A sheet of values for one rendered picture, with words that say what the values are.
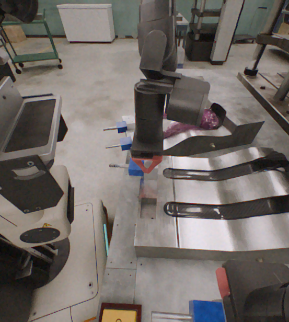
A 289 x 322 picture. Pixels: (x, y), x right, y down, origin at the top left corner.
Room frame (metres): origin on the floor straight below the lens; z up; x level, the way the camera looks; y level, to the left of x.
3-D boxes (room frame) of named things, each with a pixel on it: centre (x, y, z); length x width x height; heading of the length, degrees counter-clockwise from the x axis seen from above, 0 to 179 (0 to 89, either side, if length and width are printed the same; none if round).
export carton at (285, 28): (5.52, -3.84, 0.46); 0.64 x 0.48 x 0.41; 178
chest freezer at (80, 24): (7.08, 1.98, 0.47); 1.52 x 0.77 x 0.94; 88
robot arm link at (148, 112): (0.28, -0.01, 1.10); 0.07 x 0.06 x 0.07; 70
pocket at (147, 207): (0.18, 0.00, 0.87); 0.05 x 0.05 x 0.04; 88
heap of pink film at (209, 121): (0.57, -0.15, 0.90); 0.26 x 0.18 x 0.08; 105
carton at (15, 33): (7.11, 4.71, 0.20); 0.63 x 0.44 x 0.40; 178
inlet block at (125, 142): (0.45, 0.09, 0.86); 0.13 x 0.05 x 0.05; 105
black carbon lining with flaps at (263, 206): (0.23, -0.21, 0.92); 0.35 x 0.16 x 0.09; 88
